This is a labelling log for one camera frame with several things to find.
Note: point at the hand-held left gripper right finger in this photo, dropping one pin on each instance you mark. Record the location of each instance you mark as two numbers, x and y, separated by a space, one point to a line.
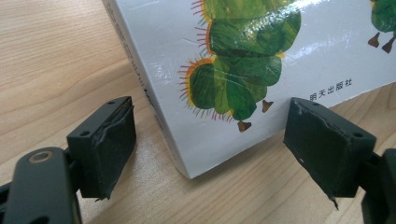
325 149

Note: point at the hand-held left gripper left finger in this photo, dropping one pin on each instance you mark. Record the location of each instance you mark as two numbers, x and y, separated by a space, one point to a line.
104 149

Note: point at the white caterpillar picture book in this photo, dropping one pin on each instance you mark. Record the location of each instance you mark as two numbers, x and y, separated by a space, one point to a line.
311 62

